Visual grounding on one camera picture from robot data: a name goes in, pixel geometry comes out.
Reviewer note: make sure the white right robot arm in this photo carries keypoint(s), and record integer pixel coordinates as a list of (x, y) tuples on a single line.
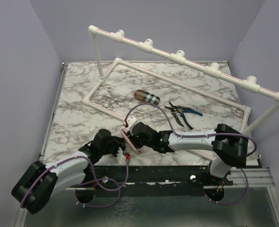
[(230, 146)]

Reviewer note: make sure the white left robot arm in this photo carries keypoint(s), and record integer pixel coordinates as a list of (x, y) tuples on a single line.
[(41, 181)]

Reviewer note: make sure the pink glasses case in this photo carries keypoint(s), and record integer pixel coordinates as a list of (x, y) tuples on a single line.
[(126, 135)]

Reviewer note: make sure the plaid glasses case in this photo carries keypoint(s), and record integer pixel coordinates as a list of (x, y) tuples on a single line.
[(146, 97)]

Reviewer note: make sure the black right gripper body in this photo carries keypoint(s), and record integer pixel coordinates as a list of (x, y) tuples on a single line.
[(139, 143)]

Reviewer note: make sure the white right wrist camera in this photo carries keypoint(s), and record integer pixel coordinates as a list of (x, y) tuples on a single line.
[(130, 123)]

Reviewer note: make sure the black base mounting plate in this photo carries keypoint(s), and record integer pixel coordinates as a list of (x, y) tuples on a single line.
[(150, 181)]

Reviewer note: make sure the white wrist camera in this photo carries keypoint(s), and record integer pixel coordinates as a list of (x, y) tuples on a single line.
[(130, 123), (122, 157)]

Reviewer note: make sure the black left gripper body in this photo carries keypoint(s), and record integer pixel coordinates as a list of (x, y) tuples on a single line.
[(112, 147)]

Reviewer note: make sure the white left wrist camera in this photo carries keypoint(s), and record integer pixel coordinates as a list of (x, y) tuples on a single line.
[(122, 157)]

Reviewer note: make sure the black blue sunglasses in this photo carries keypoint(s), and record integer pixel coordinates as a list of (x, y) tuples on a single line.
[(181, 111)]

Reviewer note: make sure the white PVC pipe rack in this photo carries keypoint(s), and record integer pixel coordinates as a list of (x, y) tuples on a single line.
[(213, 71)]

